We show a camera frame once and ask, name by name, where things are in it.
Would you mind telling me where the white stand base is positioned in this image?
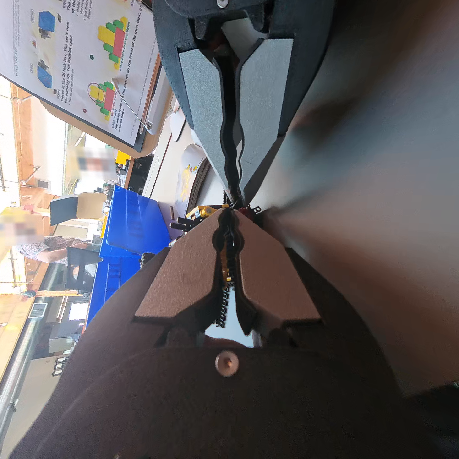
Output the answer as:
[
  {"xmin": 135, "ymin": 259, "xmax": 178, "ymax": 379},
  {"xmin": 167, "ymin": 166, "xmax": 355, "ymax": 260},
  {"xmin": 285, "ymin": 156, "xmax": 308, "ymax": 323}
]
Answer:
[{"xmin": 168, "ymin": 102, "xmax": 188, "ymax": 143}]

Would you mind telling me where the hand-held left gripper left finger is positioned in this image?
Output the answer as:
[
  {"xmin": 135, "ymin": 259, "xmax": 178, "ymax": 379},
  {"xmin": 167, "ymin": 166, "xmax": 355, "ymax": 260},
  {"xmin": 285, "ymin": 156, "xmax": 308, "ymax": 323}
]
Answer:
[{"xmin": 134, "ymin": 208, "xmax": 226, "ymax": 332}]

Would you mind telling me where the white sheet holder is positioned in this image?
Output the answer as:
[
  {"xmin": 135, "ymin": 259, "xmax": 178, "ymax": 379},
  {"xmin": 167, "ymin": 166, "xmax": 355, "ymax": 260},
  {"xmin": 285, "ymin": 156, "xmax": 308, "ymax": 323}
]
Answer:
[{"xmin": 138, "ymin": 53, "xmax": 173, "ymax": 136}]

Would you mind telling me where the printed instruction sheet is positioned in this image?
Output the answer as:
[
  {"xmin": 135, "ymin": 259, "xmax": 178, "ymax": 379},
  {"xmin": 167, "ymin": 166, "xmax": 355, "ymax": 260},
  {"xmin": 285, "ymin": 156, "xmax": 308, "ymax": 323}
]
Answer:
[{"xmin": 0, "ymin": 0, "xmax": 155, "ymax": 148}]

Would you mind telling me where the blue plastic storage bin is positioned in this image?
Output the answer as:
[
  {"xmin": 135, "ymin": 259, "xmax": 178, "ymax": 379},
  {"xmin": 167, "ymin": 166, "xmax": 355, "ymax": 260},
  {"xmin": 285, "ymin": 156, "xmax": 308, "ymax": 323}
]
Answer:
[{"xmin": 84, "ymin": 185, "xmax": 172, "ymax": 328}]

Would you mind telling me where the cardboard box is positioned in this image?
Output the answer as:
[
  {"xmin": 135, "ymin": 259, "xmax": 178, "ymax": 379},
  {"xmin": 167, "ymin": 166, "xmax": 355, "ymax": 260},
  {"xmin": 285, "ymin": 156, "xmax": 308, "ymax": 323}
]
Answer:
[{"xmin": 49, "ymin": 192, "xmax": 108, "ymax": 226}]

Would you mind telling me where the black mesh chair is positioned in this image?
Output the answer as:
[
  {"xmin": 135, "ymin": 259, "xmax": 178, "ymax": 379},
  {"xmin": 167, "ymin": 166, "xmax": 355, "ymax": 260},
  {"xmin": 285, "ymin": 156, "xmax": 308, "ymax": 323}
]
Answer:
[{"xmin": 66, "ymin": 246, "xmax": 103, "ymax": 293}]

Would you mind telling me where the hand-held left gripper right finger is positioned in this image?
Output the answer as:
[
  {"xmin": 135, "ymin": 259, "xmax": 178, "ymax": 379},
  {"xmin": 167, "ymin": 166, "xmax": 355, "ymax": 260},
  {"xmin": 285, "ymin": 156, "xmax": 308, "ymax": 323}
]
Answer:
[{"xmin": 232, "ymin": 210, "xmax": 321, "ymax": 336}]

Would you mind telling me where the yellow black lego bulldozer model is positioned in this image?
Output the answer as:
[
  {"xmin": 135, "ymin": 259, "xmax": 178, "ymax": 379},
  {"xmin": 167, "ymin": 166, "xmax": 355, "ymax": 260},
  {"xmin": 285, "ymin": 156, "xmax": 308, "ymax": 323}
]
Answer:
[{"xmin": 139, "ymin": 190, "xmax": 263, "ymax": 328}]

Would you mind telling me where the person's dark clothing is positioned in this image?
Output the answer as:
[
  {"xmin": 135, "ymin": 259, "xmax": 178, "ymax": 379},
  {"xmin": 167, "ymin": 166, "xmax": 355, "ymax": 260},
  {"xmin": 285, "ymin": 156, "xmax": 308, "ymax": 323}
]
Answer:
[{"xmin": 402, "ymin": 382, "xmax": 459, "ymax": 459}]

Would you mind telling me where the lego instruction booklet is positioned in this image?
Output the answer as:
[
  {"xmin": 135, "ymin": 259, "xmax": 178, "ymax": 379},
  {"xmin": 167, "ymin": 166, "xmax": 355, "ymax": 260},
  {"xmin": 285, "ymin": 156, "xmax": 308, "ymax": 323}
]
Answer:
[{"xmin": 175, "ymin": 143, "xmax": 224, "ymax": 210}]

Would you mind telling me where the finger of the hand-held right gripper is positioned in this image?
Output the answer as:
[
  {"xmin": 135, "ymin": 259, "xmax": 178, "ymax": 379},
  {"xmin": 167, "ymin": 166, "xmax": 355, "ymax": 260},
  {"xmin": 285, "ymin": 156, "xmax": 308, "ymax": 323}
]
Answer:
[
  {"xmin": 178, "ymin": 48, "xmax": 240, "ymax": 201},
  {"xmin": 234, "ymin": 38, "xmax": 295, "ymax": 201}
]

